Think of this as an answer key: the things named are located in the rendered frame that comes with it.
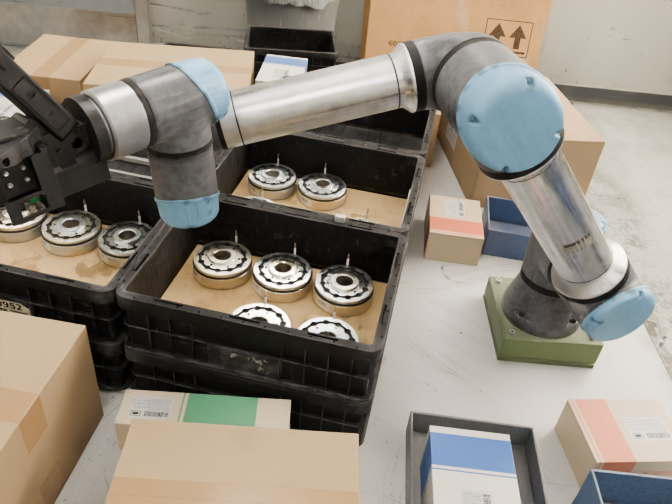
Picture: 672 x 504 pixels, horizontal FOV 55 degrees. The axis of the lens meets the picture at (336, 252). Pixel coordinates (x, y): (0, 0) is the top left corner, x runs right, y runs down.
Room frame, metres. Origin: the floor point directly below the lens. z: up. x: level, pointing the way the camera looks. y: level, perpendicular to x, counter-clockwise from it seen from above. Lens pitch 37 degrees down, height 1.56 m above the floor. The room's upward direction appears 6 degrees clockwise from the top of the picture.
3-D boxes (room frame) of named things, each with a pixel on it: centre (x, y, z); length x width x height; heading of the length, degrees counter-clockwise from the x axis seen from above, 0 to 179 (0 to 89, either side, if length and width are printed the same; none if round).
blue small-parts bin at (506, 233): (1.27, -0.44, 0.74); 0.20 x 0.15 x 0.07; 84
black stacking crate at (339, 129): (1.39, 0.01, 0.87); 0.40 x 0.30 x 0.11; 81
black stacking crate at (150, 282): (0.80, 0.10, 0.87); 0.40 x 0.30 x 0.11; 81
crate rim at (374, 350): (0.80, 0.10, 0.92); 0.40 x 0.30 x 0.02; 81
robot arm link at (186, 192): (0.67, 0.20, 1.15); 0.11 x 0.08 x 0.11; 15
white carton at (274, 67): (1.73, 0.21, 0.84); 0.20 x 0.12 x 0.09; 0
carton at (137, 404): (0.58, 0.16, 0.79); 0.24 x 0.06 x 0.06; 93
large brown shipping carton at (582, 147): (1.62, -0.44, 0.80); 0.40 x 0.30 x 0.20; 9
